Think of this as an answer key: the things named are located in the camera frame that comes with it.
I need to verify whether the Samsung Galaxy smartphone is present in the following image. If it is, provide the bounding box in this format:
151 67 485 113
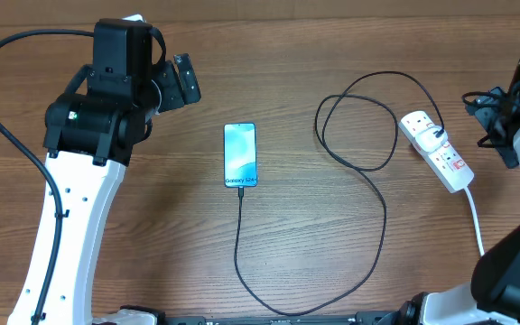
224 123 258 188

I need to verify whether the black USB charging cable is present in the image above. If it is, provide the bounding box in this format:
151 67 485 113
233 70 446 317

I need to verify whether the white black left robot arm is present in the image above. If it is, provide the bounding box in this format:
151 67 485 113
8 14 201 324

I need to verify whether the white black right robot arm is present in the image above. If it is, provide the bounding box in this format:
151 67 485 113
381 59 520 325

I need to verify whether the white charger plug adapter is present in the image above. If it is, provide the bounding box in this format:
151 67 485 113
413 125 448 155

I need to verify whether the white power strip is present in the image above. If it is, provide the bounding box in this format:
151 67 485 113
399 111 474 193

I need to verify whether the white power strip cord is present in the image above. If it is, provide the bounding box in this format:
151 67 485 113
462 185 487 258

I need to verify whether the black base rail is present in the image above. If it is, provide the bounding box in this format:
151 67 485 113
156 311 398 325

